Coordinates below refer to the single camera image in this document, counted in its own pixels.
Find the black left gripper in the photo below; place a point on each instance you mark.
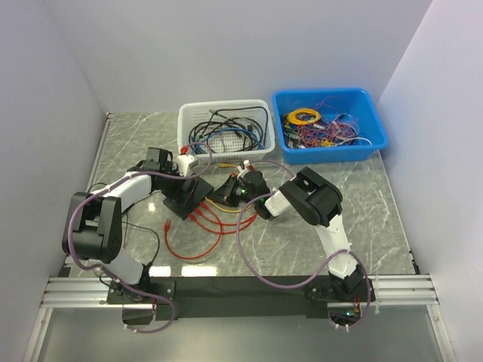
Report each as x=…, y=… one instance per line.
x=179, y=194

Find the aluminium rail frame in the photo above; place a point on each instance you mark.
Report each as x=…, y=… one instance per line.
x=81, y=319

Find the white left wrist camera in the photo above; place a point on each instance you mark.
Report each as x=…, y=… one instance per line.
x=185, y=163

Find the white plastic basket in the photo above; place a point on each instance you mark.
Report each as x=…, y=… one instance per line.
x=231, y=129

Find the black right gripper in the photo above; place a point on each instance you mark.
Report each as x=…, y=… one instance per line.
x=224, y=194

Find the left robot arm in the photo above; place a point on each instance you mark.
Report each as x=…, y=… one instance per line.
x=94, y=231

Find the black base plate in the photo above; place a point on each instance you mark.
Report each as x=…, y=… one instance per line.
x=247, y=296

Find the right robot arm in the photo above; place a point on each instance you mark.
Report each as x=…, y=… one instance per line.
x=319, y=203

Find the blue plastic bin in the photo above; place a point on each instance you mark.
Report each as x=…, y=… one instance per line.
x=327, y=125

